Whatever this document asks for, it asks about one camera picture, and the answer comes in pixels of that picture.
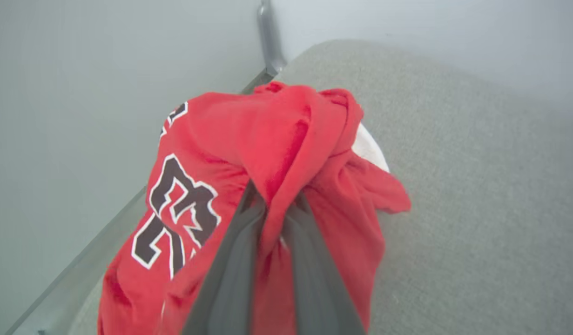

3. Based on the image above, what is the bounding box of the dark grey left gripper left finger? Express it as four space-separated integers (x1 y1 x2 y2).
182 181 268 335

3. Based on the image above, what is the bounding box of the red jersey with black number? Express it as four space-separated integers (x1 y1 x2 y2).
98 80 412 335

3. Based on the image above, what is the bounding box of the grey metal pipe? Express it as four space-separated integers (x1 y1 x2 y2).
256 0 288 78

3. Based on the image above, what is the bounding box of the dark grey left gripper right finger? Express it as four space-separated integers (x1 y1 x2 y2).
283 192 367 335

